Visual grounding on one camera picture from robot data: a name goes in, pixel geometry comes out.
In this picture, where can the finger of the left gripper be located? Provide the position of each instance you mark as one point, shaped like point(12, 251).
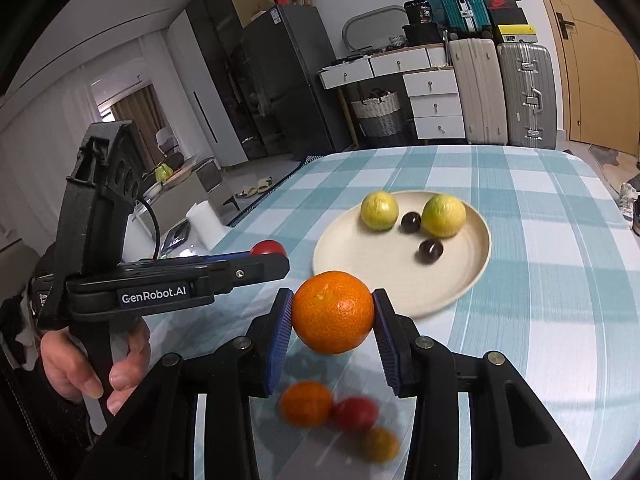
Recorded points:
point(227, 275)
point(192, 260)

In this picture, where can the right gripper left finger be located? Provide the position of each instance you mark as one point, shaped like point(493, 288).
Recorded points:
point(153, 436)

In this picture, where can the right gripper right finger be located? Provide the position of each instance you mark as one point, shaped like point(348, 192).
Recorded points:
point(513, 436)

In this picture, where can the large orange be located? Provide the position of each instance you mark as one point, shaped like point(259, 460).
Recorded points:
point(332, 312)

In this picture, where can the brown kiwi-like fruit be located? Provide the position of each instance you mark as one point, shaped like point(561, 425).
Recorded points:
point(379, 445)

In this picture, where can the small orange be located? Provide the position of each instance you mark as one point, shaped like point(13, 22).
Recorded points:
point(306, 405)

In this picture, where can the small red tomato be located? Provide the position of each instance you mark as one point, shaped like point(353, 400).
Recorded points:
point(355, 414)

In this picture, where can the dark purple plum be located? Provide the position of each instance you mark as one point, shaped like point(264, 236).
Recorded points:
point(411, 222)

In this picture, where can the person's left hand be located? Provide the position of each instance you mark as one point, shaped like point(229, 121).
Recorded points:
point(72, 377)

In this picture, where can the white paper roll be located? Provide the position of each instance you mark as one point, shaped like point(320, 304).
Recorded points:
point(207, 224)

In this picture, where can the teal checkered tablecloth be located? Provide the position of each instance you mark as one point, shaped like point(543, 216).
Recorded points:
point(559, 298)

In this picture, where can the yellow-green lemon left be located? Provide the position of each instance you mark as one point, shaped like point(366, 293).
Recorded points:
point(379, 211)

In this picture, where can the yellow-green lemon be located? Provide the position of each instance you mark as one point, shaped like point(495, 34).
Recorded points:
point(443, 216)
point(379, 211)

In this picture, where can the cream oval plate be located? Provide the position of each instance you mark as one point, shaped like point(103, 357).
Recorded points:
point(389, 260)

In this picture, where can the woven laundry basket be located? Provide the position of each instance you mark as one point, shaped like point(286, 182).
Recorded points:
point(379, 115)

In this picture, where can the yellow-green lemon right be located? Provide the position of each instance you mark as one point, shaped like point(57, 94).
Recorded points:
point(443, 216)

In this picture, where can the black tall cabinet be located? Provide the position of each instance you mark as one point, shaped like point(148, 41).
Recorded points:
point(218, 29)

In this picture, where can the dark grey refrigerator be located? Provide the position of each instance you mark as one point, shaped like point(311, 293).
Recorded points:
point(287, 46)

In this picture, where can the white drawer desk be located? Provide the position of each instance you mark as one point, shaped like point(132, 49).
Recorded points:
point(415, 89)

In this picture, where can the oval mirror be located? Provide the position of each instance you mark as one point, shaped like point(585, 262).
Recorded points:
point(374, 29)

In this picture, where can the beige suitcase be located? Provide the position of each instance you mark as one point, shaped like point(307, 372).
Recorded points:
point(480, 89)

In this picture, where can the silver suitcase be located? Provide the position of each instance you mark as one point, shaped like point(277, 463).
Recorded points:
point(529, 92)

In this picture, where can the wooden door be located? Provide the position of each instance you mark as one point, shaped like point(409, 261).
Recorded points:
point(599, 74)

